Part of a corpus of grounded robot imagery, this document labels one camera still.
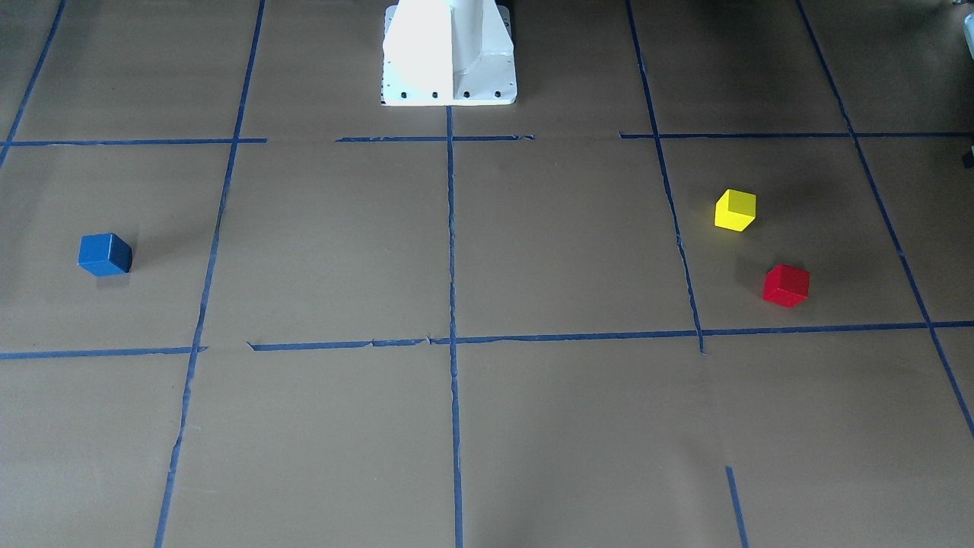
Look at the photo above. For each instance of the blue wooden cube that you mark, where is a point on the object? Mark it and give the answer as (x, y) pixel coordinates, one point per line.
(104, 255)

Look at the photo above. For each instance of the yellow wooden cube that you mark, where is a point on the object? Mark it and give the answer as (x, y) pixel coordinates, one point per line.
(735, 210)

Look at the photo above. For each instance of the red wooden cube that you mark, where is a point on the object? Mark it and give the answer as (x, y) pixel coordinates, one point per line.
(786, 285)

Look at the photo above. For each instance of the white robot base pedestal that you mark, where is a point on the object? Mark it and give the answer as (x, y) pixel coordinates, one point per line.
(440, 53)

